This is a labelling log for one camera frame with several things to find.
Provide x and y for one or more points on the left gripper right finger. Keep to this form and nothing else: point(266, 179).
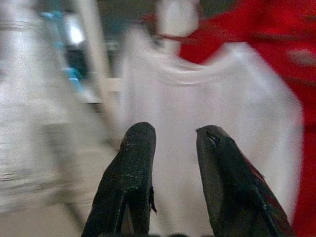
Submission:
point(232, 187)

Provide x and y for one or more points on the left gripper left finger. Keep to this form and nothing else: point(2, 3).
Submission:
point(128, 172)

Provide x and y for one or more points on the red garment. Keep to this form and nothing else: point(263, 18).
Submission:
point(271, 24)

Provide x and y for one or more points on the white shirt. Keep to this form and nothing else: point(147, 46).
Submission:
point(197, 103)

